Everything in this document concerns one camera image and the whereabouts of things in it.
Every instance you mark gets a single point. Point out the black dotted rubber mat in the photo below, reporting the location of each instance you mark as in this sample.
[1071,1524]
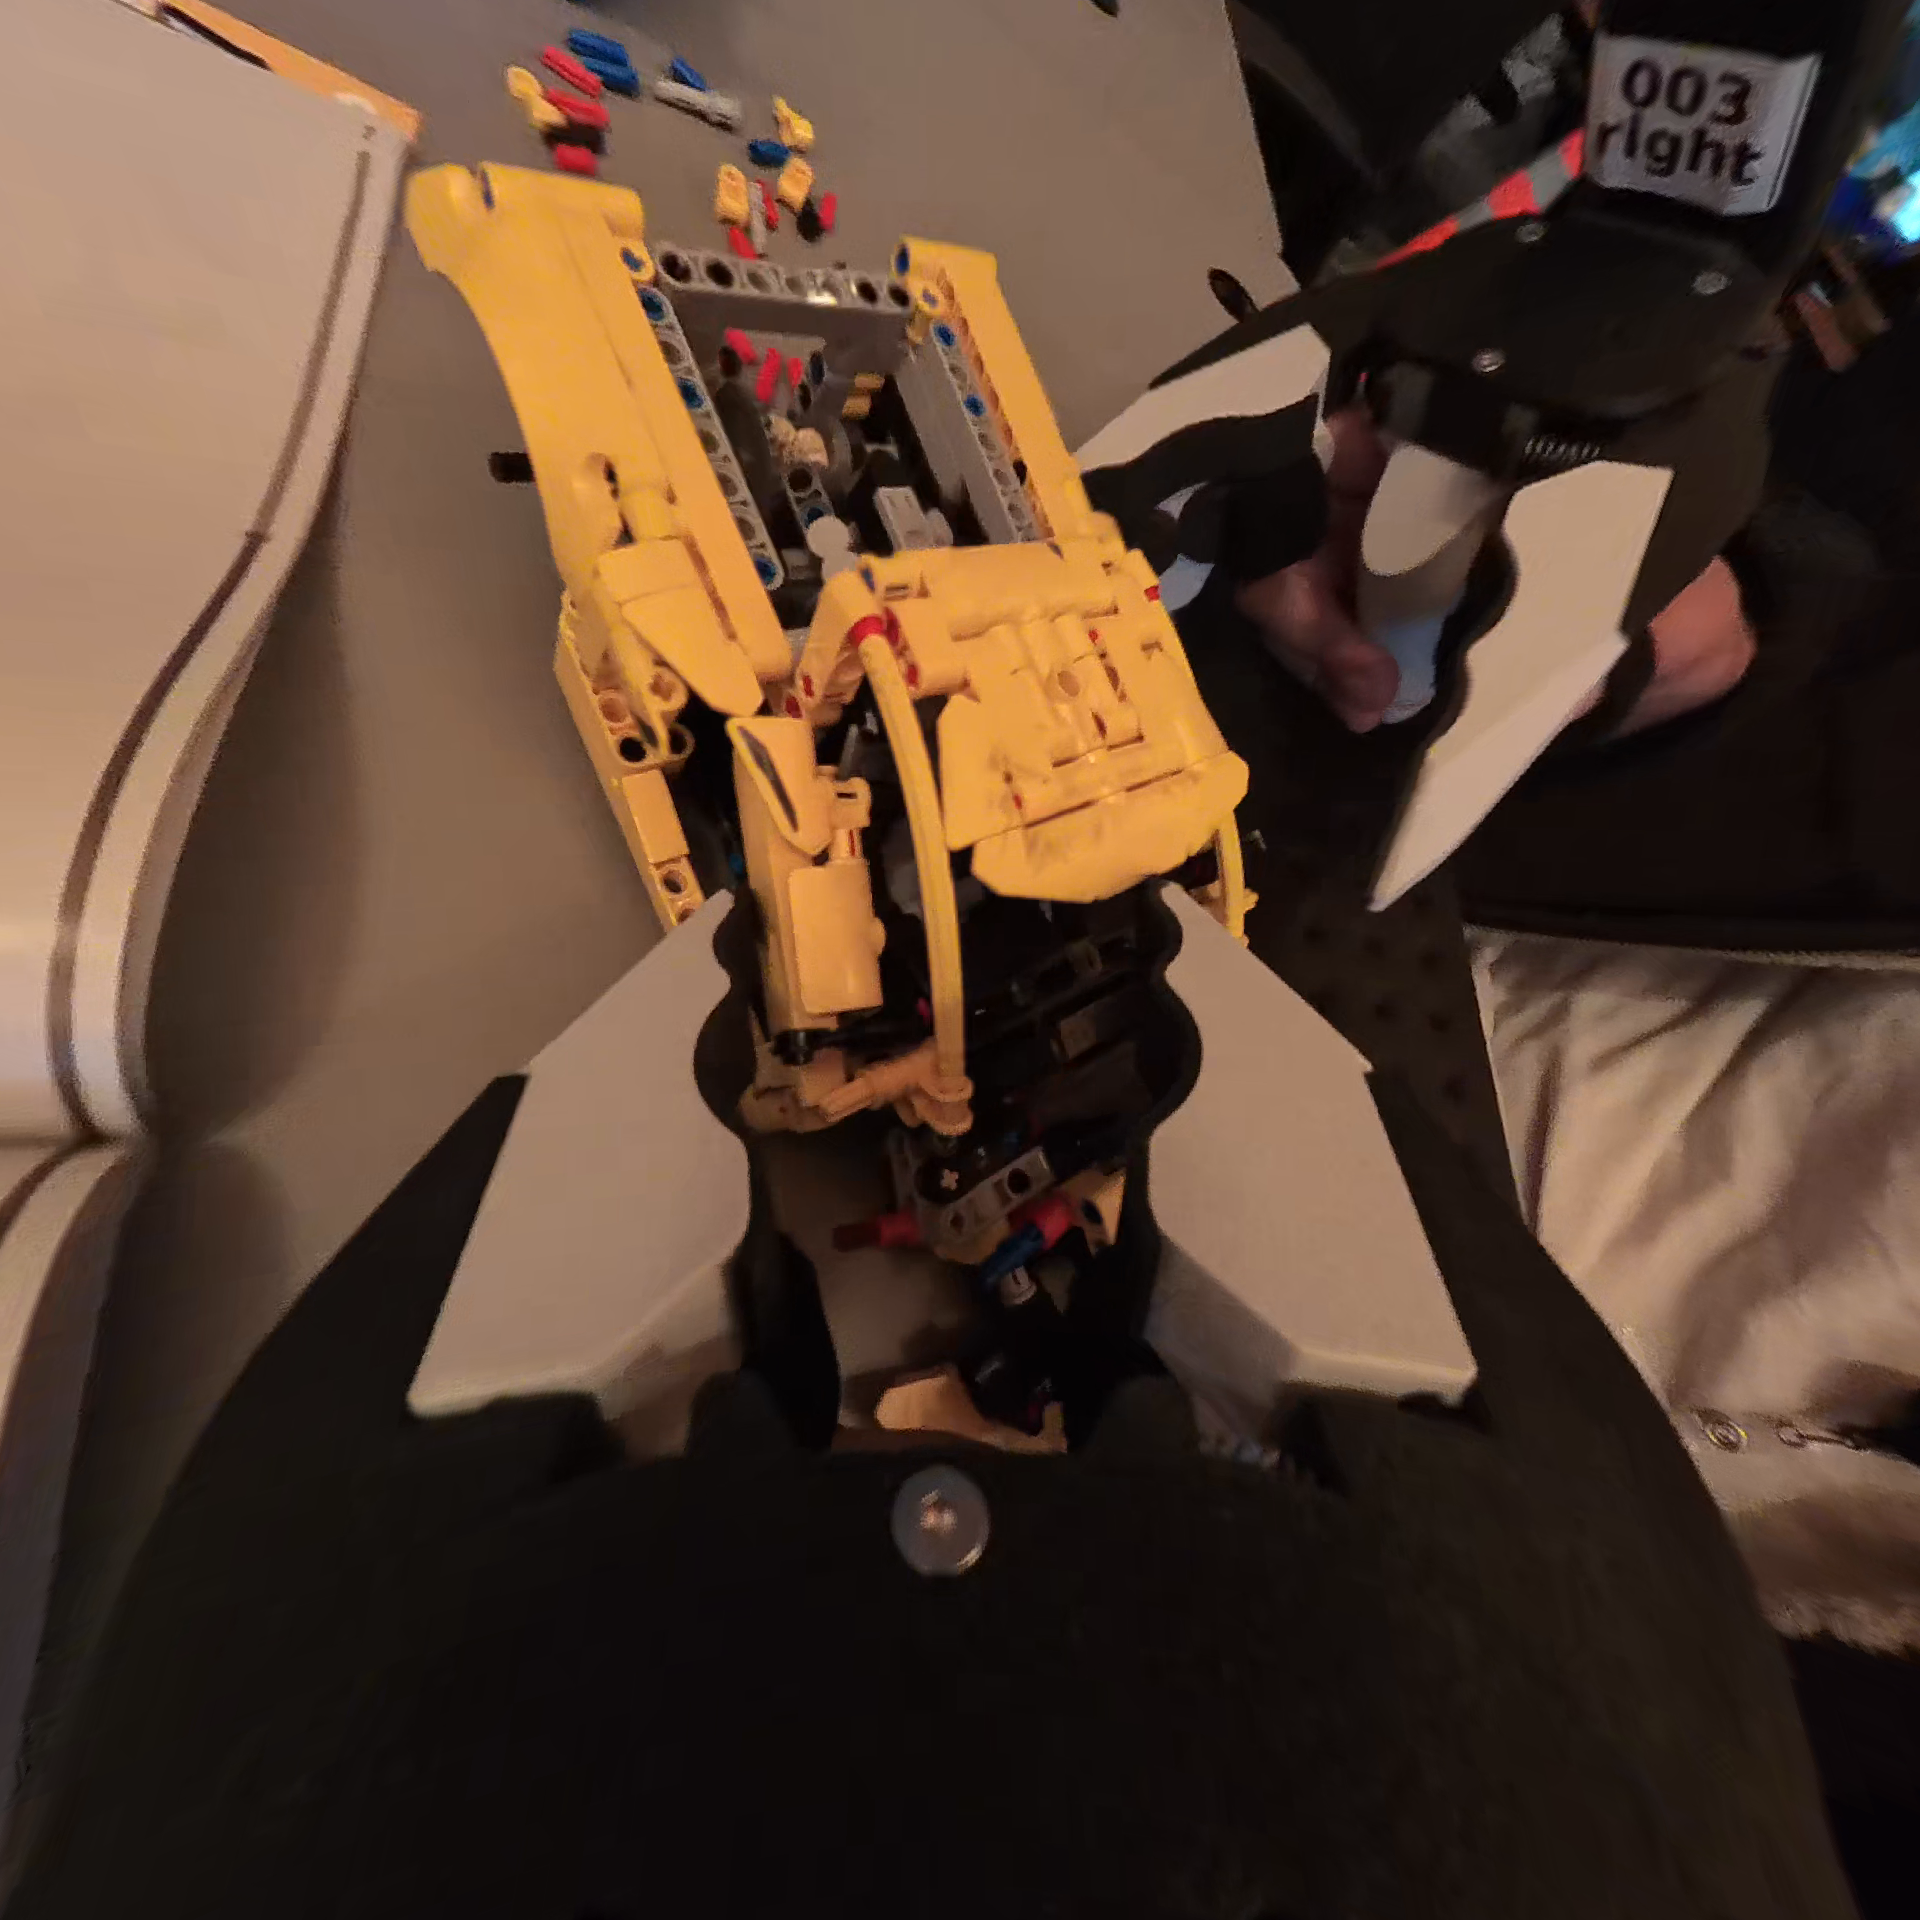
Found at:
[1380,1020]

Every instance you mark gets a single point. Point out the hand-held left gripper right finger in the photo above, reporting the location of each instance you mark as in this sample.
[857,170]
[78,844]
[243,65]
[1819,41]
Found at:
[1305,1231]

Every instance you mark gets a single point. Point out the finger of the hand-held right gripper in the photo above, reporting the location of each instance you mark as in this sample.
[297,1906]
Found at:
[1560,599]
[1231,388]

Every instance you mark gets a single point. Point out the person's right hand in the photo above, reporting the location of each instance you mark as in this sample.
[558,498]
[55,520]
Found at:
[1320,628]

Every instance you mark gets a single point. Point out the yellow brick model car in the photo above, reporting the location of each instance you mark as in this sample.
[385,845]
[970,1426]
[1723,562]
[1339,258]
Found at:
[1080,704]

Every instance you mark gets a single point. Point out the small black oval piece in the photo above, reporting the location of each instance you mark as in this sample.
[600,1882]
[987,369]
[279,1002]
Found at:
[1232,295]

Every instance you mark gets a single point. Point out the person's right forearm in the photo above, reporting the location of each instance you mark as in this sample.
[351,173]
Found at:
[1723,826]

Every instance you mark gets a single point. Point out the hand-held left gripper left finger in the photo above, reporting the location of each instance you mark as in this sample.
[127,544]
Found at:
[586,1244]

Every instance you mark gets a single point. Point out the pile of small coloured bricks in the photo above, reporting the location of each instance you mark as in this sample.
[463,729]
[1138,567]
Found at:
[578,99]

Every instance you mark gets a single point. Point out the open instruction booklet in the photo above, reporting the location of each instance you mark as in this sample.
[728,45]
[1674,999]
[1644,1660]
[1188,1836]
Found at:
[150,300]

